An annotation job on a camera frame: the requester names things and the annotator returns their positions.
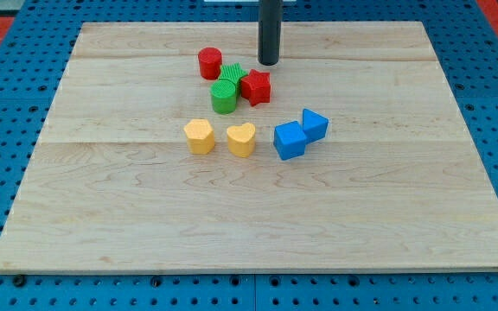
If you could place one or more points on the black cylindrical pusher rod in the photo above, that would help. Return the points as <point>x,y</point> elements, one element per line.
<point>269,37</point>

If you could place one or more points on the light wooden board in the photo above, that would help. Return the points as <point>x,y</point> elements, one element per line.
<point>395,186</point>

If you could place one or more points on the blue cube block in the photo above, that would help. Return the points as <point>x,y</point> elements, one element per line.
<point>289,140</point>

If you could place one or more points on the red cylinder block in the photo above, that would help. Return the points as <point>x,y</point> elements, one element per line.
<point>210,60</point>

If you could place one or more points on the yellow heart block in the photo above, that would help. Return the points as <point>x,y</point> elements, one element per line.
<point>241,139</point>

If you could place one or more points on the green star block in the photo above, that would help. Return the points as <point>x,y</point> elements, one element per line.
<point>233,73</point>

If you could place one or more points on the yellow hexagon block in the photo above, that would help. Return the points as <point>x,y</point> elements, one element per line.
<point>200,136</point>

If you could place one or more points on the blue triangle block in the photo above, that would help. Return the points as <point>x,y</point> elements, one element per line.
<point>314,125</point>

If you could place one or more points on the red star block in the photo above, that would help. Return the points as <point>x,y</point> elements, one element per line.
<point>256,87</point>

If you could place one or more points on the green cylinder block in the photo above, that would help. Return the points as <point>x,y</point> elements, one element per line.
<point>223,96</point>

